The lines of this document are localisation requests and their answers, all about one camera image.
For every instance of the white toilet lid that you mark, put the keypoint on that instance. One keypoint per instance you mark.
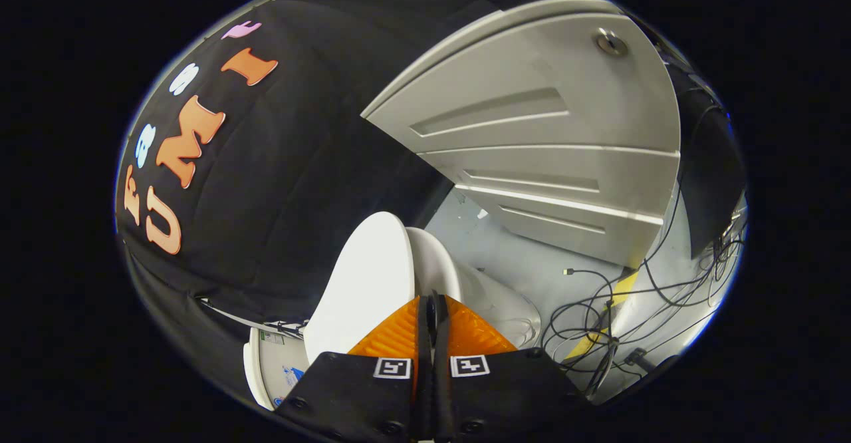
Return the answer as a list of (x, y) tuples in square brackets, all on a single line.
[(365, 283)]

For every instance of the black backdrop cloth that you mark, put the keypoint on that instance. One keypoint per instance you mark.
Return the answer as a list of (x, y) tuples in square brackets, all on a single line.
[(286, 163)]

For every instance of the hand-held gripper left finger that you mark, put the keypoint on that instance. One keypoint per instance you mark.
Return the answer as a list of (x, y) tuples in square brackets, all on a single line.
[(424, 390)]

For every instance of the yellow floor tape strip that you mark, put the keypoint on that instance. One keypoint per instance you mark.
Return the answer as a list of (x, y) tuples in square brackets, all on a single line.
[(621, 293)]

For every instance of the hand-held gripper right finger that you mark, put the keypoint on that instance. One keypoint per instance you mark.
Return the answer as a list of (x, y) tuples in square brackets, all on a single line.
[(443, 390)]

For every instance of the black stand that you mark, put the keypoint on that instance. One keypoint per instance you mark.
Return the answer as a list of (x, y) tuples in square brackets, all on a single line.
[(252, 316)]

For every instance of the white toilet tank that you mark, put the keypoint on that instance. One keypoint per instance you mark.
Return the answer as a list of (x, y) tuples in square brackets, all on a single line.
[(272, 370)]

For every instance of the white drawer cabinet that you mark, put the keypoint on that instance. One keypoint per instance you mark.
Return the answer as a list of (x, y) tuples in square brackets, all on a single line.
[(552, 144)]

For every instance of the white toilet bowl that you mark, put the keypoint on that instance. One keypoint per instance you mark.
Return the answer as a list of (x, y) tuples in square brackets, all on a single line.
[(479, 290)]

